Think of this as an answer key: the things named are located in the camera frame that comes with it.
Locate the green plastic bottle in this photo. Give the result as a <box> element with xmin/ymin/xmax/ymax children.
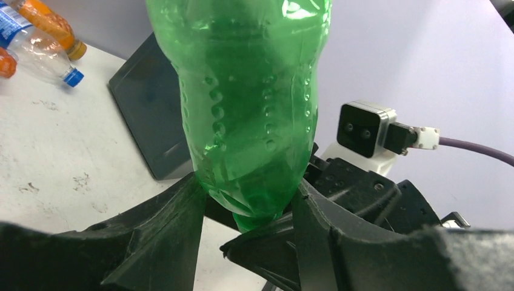
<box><xmin>146</xmin><ymin>1</ymin><xmax>332</xmax><ymax>232</ymax></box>

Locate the blue label bottle blue cap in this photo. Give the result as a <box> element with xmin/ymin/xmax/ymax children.
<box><xmin>1</xmin><ymin>1</ymin><xmax>84</xmax><ymax>87</ymax></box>

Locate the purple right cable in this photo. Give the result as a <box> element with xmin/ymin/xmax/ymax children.
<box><xmin>438</xmin><ymin>136</ymin><xmax>514</xmax><ymax>169</ymax></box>

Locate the orange label bottle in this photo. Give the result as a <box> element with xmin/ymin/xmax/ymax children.
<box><xmin>0</xmin><ymin>48</ymin><xmax>18</xmax><ymax>79</ymax></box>

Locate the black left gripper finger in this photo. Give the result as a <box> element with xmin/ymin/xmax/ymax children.
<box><xmin>1</xmin><ymin>174</ymin><xmax>206</xmax><ymax>290</ymax></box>

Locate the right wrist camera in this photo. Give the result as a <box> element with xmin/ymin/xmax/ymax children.
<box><xmin>321</xmin><ymin>101</ymin><xmax>440</xmax><ymax>176</ymax></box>

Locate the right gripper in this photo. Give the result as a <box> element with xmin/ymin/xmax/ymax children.
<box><xmin>292</xmin><ymin>145</ymin><xmax>513</xmax><ymax>290</ymax></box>

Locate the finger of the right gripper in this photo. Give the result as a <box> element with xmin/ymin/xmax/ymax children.
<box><xmin>220</xmin><ymin>213</ymin><xmax>301</xmax><ymax>290</ymax></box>

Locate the orange juice bottle far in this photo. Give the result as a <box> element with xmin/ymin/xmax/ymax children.
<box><xmin>5</xmin><ymin>0</ymin><xmax>87</xmax><ymax>61</ymax></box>

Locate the dark green plastic bin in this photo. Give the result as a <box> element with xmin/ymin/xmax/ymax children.
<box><xmin>108</xmin><ymin>35</ymin><xmax>193</xmax><ymax>181</ymax></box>

